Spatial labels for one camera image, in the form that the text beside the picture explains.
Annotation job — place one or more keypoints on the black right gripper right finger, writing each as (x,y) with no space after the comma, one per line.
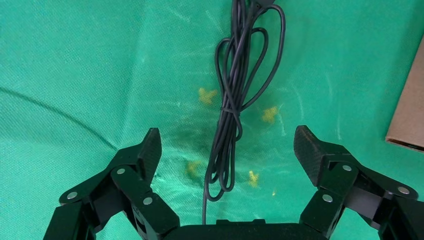
(334,172)

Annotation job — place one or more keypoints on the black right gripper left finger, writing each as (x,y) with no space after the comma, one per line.
(132,185)

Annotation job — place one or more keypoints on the open brown cardboard box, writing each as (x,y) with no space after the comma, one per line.
(410,112)

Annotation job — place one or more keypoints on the green table cloth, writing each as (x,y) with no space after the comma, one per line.
(99,66)

